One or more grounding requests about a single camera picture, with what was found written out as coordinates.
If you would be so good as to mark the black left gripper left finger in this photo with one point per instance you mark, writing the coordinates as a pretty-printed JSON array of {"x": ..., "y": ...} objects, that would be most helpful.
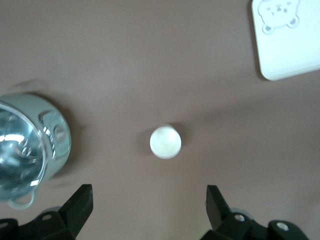
[{"x": 75, "y": 212}]

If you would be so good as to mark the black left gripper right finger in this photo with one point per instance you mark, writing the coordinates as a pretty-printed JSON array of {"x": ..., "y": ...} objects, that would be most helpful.
[{"x": 217, "y": 215}]

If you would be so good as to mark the white plastic cup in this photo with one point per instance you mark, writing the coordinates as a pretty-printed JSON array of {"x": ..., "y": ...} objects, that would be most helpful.
[{"x": 165, "y": 142}]

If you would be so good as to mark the white tray with bear print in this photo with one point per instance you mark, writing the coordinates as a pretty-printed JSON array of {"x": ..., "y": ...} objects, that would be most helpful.
[{"x": 287, "y": 50}]

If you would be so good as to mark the glass pot lid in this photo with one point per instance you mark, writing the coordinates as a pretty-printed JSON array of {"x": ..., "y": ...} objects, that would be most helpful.
[{"x": 17, "y": 150}]

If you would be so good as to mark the grey-green cooking pot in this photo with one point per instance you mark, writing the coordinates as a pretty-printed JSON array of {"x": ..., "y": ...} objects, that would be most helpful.
[{"x": 58, "y": 120}]

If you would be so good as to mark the brown table cover sheet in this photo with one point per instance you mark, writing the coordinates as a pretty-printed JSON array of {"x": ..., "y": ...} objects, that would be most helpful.
[{"x": 150, "y": 62}]

